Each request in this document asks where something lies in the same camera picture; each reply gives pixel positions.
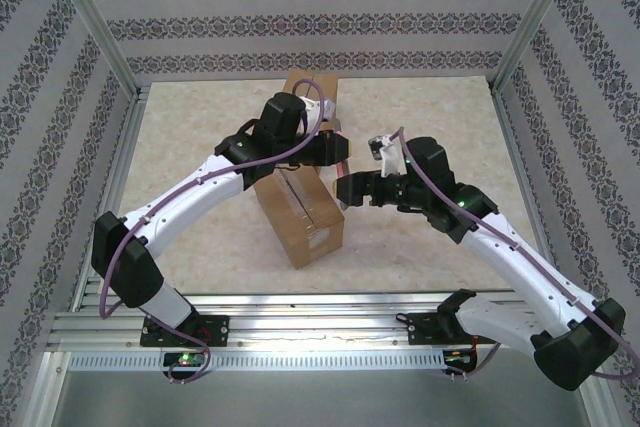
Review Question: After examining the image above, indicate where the right aluminium frame post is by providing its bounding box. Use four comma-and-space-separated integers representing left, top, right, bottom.
491, 0, 595, 94

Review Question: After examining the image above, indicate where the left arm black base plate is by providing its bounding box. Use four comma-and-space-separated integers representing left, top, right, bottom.
139, 313, 231, 349

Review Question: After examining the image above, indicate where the left aluminium frame post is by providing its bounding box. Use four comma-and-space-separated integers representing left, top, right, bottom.
47, 0, 146, 101

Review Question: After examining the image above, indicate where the taped brown cardboard box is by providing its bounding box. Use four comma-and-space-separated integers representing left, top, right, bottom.
252, 162, 347, 271

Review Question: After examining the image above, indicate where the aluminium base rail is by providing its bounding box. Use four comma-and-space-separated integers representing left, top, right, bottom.
47, 290, 544, 349

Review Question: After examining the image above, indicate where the aluminium frame post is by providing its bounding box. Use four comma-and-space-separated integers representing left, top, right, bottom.
491, 0, 595, 94
47, 0, 146, 101

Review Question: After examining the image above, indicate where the right aluminium side rail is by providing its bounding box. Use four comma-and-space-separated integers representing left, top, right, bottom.
492, 89, 562, 261

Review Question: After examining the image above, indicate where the aluminium side rail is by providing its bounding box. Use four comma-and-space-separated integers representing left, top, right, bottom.
71, 87, 150, 312
492, 89, 562, 261

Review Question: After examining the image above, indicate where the white slotted cable duct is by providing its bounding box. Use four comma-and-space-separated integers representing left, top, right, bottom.
66, 349, 452, 374

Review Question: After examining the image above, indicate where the left aluminium side rail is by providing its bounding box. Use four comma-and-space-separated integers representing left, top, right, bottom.
71, 87, 150, 312

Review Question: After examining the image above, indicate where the small circuit board green LED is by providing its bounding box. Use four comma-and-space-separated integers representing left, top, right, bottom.
162, 351, 207, 368
443, 348, 477, 366

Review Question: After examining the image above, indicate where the brown cardboard box torn tape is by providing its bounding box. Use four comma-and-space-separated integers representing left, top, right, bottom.
282, 69, 342, 124

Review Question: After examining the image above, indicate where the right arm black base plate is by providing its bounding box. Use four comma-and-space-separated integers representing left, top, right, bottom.
405, 310, 482, 348

